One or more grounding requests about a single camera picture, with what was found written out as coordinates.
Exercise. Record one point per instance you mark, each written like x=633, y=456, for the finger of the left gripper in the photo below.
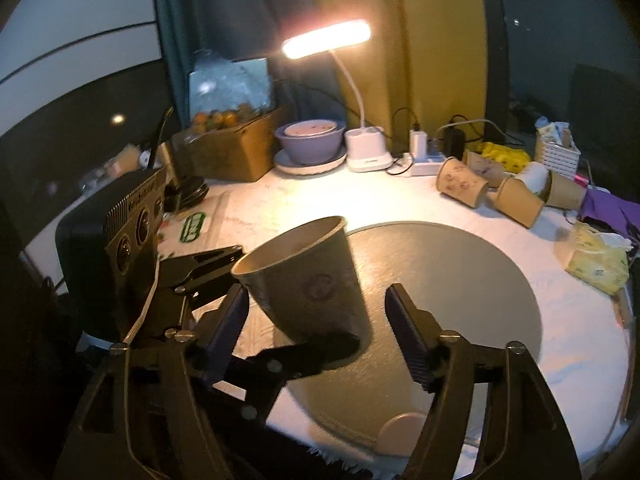
x=265, y=374
x=195, y=270

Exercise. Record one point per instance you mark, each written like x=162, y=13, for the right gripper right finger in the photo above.
x=448, y=366

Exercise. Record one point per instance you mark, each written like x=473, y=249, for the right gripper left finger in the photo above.
x=192, y=360

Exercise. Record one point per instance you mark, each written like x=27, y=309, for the brown paper cup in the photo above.
x=306, y=282

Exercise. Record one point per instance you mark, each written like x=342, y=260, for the lying paper cup middle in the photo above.
x=518, y=202

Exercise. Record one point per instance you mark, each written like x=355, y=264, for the lying paper cup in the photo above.
x=564, y=193
x=493, y=172
x=518, y=202
x=459, y=182

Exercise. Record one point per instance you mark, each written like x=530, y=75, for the lying paper cup left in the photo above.
x=459, y=182

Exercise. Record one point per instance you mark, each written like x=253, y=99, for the lying paper cup back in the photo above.
x=493, y=172

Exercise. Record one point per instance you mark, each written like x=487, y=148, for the lying paper cup right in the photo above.
x=564, y=193

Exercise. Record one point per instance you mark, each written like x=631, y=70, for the round grey mat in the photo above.
x=469, y=285

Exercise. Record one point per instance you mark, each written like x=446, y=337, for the black round lids stack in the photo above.
x=190, y=192

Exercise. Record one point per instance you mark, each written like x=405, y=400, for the white round coaster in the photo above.
x=399, y=435

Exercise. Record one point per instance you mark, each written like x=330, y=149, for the white textured tablecloth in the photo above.
x=586, y=340

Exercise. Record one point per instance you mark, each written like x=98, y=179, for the cardboard box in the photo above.
x=242, y=153

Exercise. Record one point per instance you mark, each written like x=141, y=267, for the purple bowl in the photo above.
x=311, y=142

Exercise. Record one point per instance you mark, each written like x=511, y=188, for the plastic bag of fruit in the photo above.
x=219, y=87

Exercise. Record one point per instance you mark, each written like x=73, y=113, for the yellow tissue pack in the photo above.
x=599, y=259

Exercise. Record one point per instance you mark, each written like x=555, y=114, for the white power strip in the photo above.
x=429, y=167

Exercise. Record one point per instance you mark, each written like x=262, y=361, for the white paper roll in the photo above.
x=534, y=176

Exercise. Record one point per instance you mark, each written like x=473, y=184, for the yellow cloth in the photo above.
x=513, y=160

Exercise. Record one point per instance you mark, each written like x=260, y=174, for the black charger plug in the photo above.
x=453, y=142

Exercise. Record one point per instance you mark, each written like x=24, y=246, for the white charger plug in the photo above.
x=418, y=143

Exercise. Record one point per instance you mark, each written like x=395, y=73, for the purple cloth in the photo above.
x=607, y=211

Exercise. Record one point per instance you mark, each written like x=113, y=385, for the white basket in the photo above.
x=556, y=158

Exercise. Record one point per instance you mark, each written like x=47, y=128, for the grey blue curtain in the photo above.
x=231, y=28

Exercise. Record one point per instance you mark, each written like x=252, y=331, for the yellow curtain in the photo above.
x=425, y=62

